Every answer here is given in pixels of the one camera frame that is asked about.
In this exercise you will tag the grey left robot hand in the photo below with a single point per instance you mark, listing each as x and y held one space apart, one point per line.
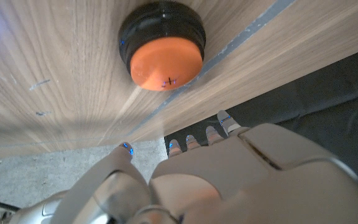
259 180

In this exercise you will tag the orange button with black base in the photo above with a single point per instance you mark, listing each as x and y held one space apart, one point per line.
166 62

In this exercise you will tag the black backdrop curtain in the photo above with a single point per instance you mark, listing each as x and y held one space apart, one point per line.
322 102

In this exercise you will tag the grey tape outline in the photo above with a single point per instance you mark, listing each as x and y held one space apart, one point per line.
228 47

